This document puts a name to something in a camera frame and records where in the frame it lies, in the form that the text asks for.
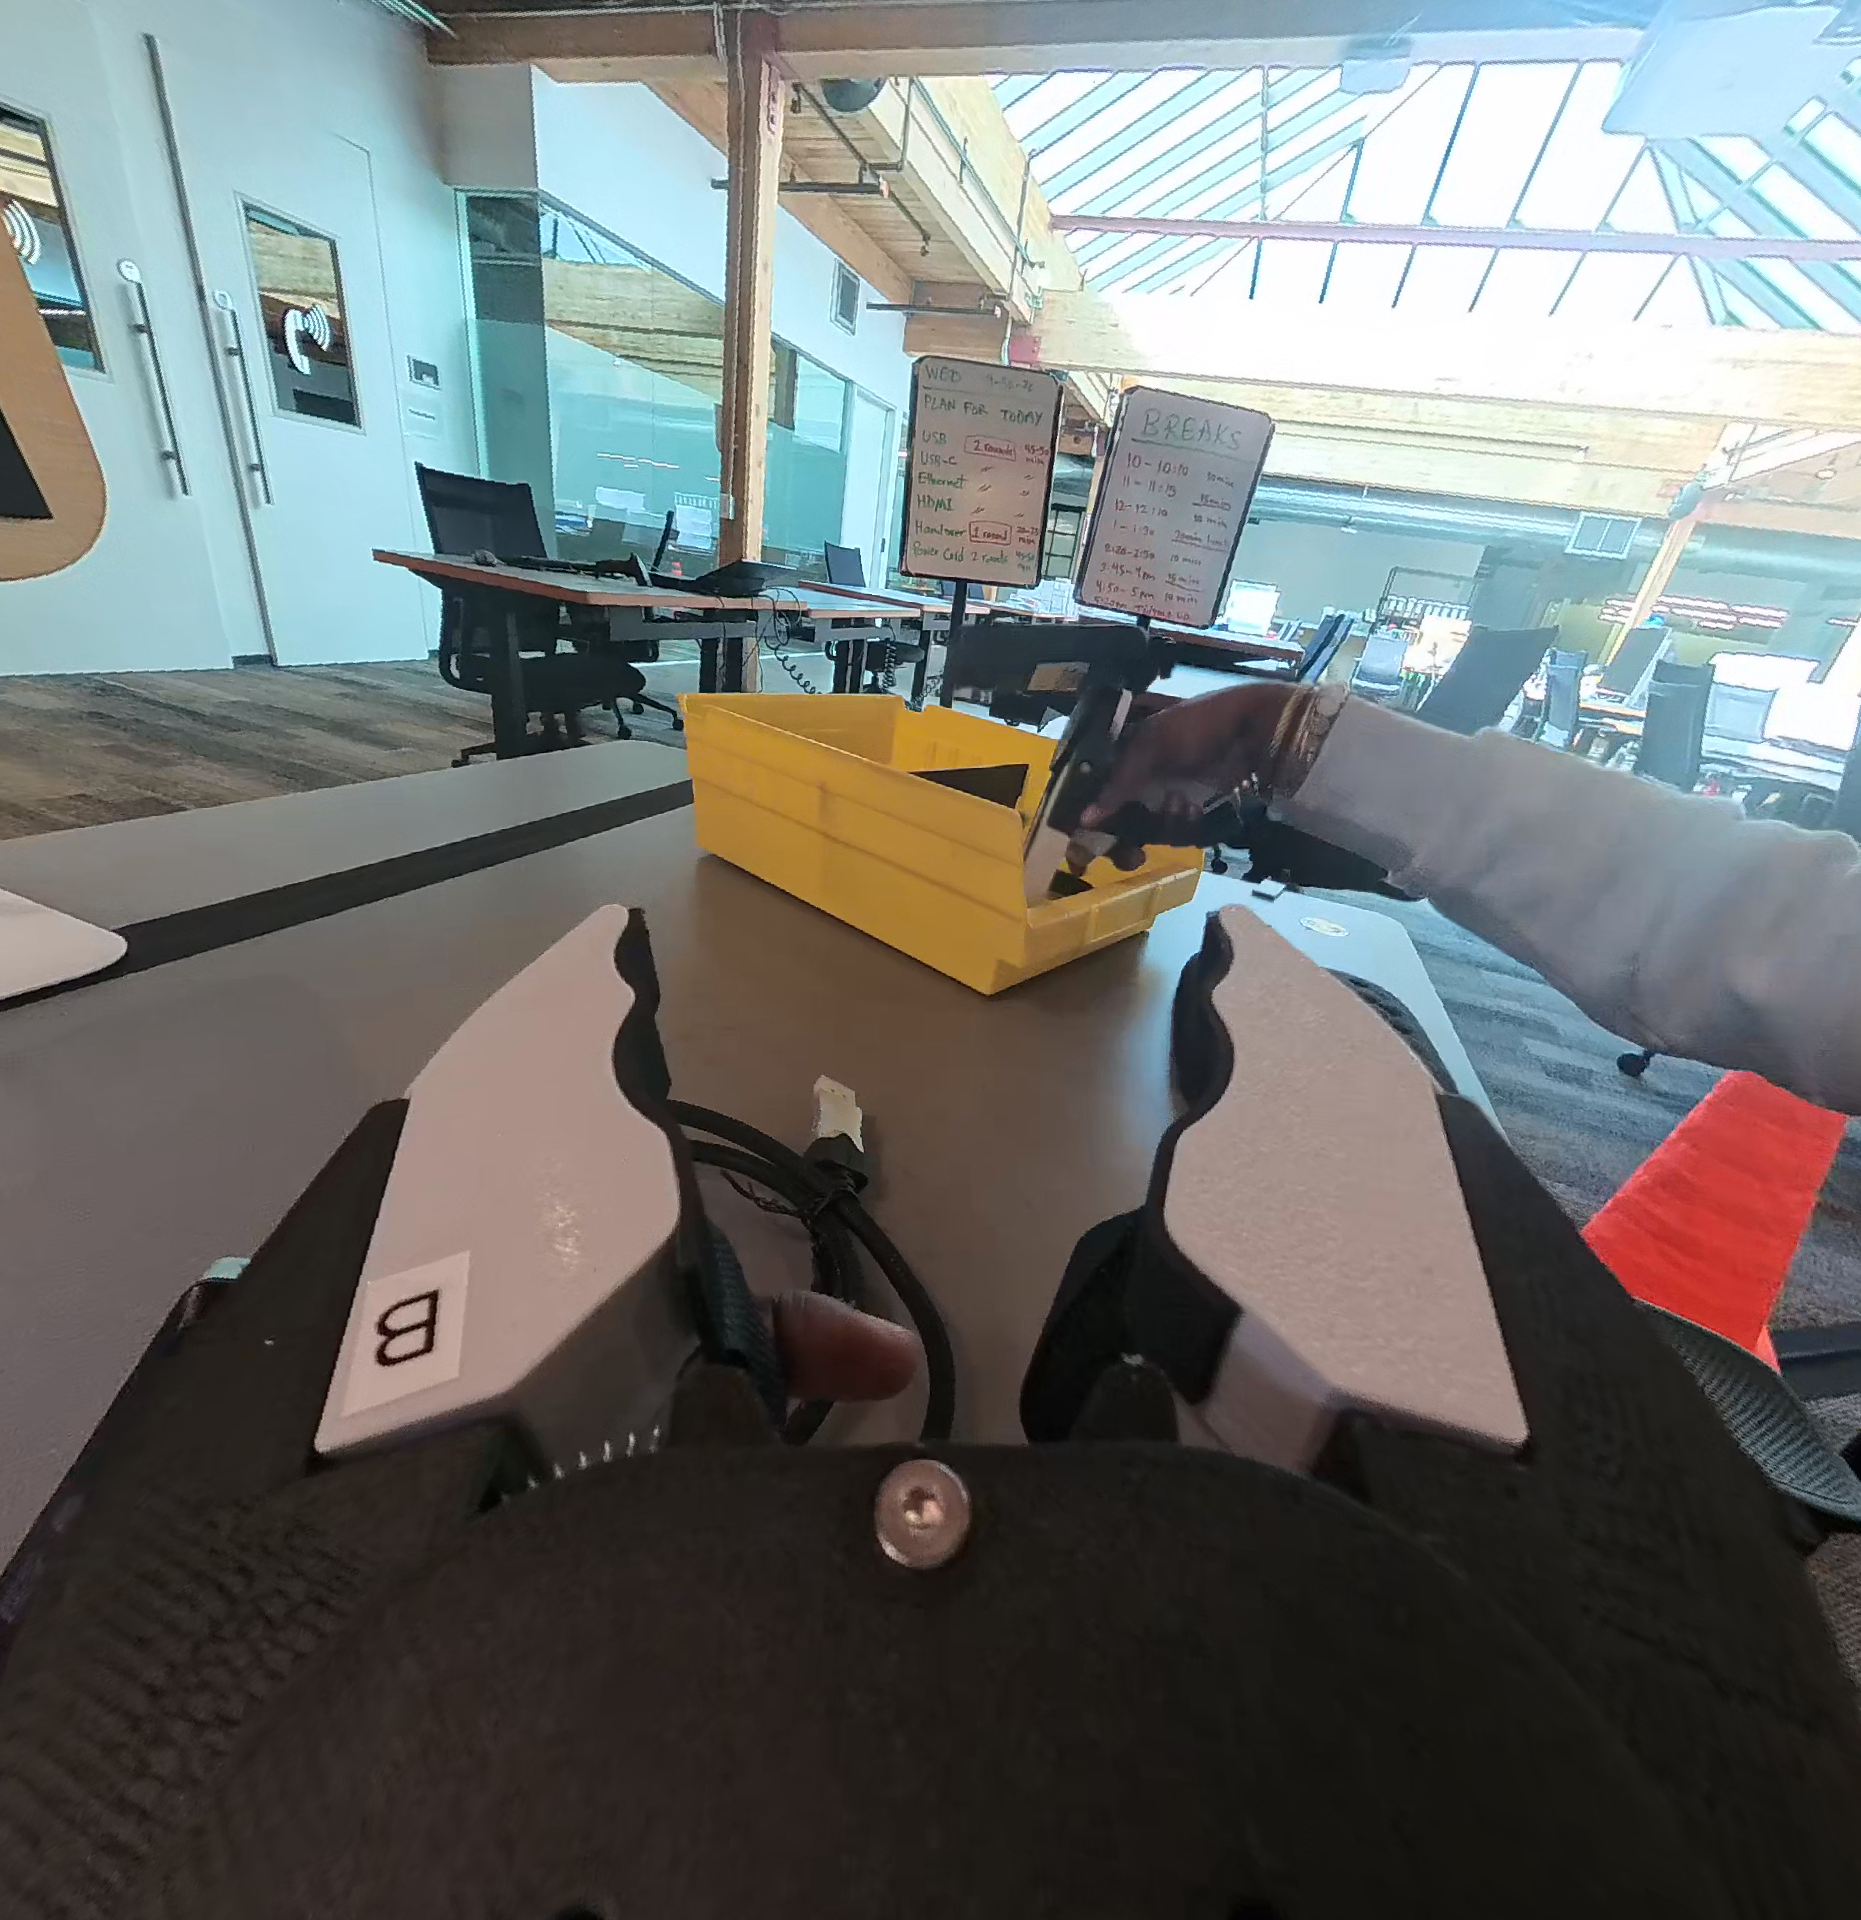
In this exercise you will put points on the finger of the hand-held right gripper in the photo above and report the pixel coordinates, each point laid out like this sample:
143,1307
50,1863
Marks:
1063,841

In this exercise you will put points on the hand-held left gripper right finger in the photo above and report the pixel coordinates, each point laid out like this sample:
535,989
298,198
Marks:
1320,1200

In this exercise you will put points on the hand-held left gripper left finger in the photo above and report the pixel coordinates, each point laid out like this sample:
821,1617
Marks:
526,1171

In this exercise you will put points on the yellow plastic bin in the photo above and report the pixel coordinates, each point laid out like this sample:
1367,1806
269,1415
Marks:
842,841

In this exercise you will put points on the person's right hand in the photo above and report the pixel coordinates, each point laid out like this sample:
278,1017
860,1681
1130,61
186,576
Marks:
1185,765

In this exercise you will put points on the person's left hand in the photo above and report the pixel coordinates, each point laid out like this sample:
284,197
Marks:
847,1347

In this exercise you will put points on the black bin divider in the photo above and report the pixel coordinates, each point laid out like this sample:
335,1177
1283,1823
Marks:
967,782

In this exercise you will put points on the black textured pad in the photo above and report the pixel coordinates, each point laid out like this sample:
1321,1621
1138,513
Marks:
1404,1034

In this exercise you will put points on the handwritten whiteboard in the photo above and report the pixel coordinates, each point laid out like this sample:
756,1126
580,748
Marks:
984,473
1171,511

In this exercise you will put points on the red plastic bin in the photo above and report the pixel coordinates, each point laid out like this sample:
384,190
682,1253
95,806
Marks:
1709,1200

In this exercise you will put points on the wooden office desk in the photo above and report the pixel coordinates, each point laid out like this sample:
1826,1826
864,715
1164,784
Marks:
601,590

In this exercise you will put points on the white tablet stand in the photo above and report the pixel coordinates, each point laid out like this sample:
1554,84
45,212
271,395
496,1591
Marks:
31,938

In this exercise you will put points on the black office chair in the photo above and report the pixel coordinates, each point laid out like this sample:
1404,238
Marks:
474,511

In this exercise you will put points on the black dome speaker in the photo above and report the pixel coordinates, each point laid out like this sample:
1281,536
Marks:
853,92

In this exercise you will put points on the wooden post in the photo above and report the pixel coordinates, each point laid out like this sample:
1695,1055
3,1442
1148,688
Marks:
751,300

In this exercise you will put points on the black board with tan frame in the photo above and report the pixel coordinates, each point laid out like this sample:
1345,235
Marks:
61,451

